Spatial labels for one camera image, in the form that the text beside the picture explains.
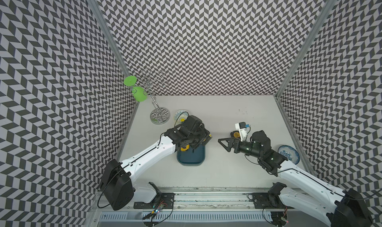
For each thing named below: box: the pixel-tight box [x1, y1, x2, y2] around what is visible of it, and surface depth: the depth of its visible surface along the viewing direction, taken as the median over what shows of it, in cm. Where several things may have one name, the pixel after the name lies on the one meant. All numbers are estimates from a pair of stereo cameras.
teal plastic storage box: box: [176, 144, 206, 167], surface depth 86 cm
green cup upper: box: [123, 75, 137, 87], surface depth 85 cm
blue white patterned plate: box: [277, 144, 300, 165], surface depth 88 cm
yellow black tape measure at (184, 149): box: [180, 143, 191, 152], surface depth 90 cm
